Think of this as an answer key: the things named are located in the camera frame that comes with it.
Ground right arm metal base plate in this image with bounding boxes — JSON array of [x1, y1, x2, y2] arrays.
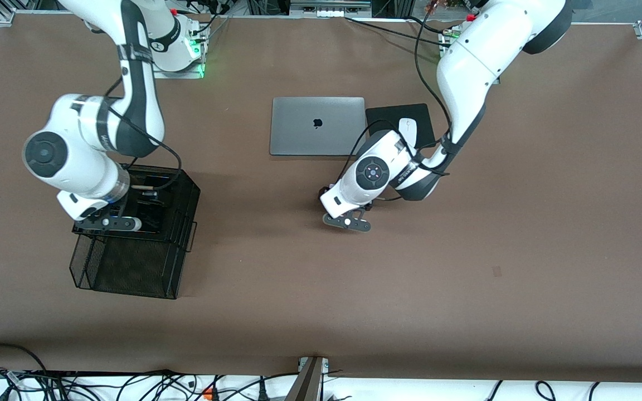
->
[[151, 56, 206, 80]]

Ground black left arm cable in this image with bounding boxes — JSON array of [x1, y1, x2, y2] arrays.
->
[[329, 0, 455, 202]]

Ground thick black curved cable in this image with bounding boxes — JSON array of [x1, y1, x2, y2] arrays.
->
[[0, 343, 48, 374]]

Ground grey closed laptop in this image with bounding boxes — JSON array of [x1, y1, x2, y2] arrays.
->
[[270, 97, 367, 157]]

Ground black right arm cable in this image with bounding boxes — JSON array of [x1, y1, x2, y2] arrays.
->
[[104, 45, 183, 221]]

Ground black mouse pad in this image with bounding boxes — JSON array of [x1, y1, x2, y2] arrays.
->
[[366, 103, 436, 150]]

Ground black cable across table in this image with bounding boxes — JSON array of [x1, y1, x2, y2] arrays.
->
[[346, 17, 444, 44]]

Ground aluminium camera post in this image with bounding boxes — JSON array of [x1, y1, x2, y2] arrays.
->
[[285, 356, 330, 401]]

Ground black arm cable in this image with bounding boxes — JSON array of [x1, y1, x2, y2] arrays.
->
[[329, 0, 455, 202], [104, 45, 183, 221]]

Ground black wire mesh tray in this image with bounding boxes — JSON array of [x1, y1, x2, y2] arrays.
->
[[69, 162, 201, 300]]

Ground white power strip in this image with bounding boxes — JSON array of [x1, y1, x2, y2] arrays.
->
[[290, 0, 370, 17]]

